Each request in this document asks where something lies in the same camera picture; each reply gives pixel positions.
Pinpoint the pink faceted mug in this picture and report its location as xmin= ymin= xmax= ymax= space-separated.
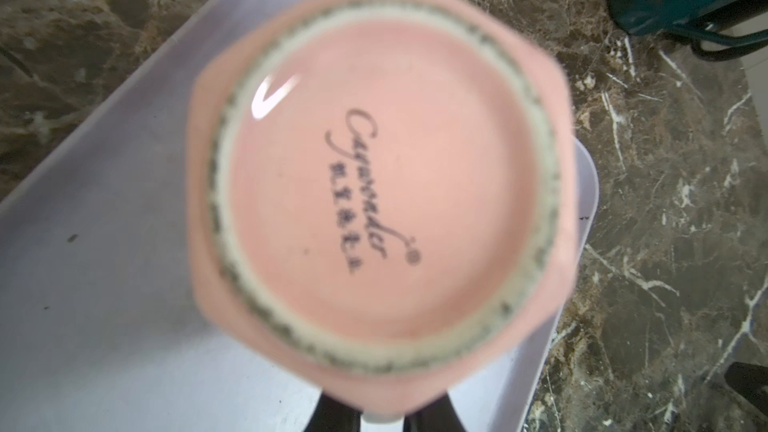
xmin=186 ymin=0 xmax=579 ymax=417

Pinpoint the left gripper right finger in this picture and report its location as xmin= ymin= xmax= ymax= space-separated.
xmin=403 ymin=394 xmax=466 ymax=432

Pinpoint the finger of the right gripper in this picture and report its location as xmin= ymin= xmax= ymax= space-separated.
xmin=724 ymin=362 xmax=767 ymax=399

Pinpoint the black mug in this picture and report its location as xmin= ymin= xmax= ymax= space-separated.
xmin=690 ymin=0 xmax=767 ymax=62

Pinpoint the lavender plastic tray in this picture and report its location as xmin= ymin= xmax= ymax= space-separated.
xmin=1 ymin=0 xmax=598 ymax=431

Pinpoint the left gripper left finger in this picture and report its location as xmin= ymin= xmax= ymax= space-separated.
xmin=304 ymin=393 xmax=361 ymax=432

